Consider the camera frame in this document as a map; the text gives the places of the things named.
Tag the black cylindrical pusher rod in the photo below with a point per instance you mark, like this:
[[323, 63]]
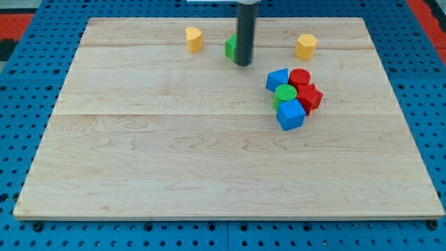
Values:
[[246, 22]]

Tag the yellow hexagon block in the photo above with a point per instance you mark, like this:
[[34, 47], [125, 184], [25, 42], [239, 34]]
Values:
[[306, 46]]

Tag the blue triangle block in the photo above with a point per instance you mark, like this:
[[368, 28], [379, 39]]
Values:
[[277, 78]]

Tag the green block behind rod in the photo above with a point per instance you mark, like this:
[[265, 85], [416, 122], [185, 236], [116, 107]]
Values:
[[230, 47]]

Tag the yellow heart block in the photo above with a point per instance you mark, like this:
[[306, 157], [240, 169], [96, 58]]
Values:
[[194, 39]]

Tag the red cylinder block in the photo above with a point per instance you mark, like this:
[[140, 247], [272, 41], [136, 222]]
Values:
[[299, 77]]

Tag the green cylinder block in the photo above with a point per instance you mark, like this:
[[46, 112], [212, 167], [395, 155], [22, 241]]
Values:
[[283, 92]]

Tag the red star block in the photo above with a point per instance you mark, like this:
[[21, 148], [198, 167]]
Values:
[[309, 97]]

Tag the blue cube block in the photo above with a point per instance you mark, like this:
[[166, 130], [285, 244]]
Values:
[[291, 114]]

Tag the light wooden board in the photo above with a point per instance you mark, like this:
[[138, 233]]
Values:
[[143, 130]]

